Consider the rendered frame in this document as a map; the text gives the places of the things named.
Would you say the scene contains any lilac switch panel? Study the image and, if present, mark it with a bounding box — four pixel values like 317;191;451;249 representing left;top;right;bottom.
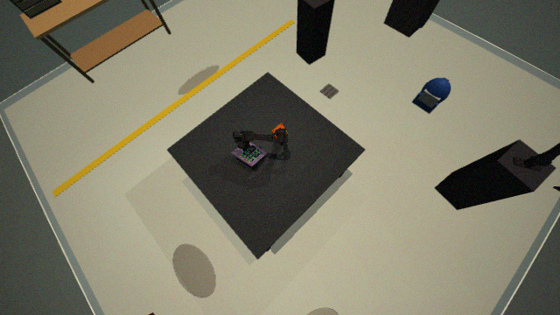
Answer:
231;143;268;167

